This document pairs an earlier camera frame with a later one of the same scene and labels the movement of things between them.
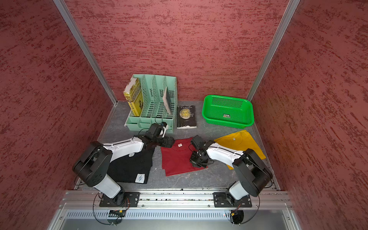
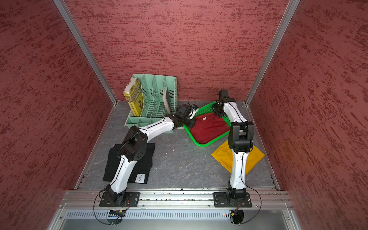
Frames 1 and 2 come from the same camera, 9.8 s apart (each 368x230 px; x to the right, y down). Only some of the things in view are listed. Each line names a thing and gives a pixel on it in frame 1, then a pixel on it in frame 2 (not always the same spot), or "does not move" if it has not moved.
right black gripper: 193,161 -> 214,106
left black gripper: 170,144 -> 190,125
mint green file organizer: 154,111 does not move
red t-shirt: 176,160 -> 206,127
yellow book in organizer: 133,94 does not move
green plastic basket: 227,112 -> 226,118
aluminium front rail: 91,200 does not move
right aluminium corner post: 283,26 does not move
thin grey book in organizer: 166,100 does not move
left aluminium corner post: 77,31 does not move
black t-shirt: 135,169 does not move
